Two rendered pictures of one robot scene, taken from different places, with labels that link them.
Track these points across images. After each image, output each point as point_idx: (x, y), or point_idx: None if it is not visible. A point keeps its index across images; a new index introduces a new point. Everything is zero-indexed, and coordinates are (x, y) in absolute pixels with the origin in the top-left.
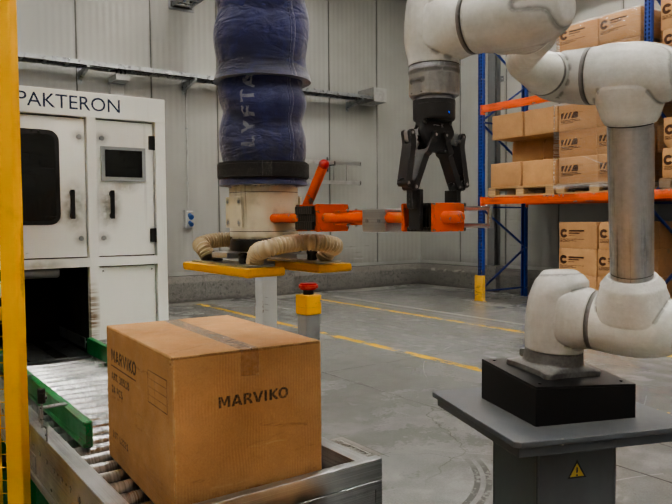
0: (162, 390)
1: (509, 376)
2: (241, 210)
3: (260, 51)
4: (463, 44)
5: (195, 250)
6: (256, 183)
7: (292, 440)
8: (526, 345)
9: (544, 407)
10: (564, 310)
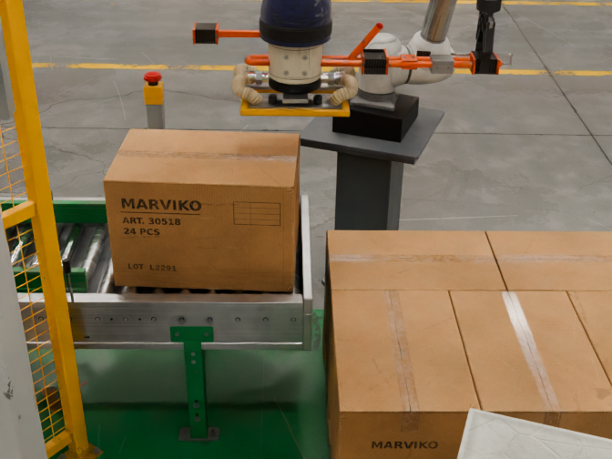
0: (270, 210)
1: (370, 115)
2: (308, 64)
3: None
4: None
5: (246, 97)
6: (323, 43)
7: (298, 208)
8: (368, 90)
9: (402, 129)
10: None
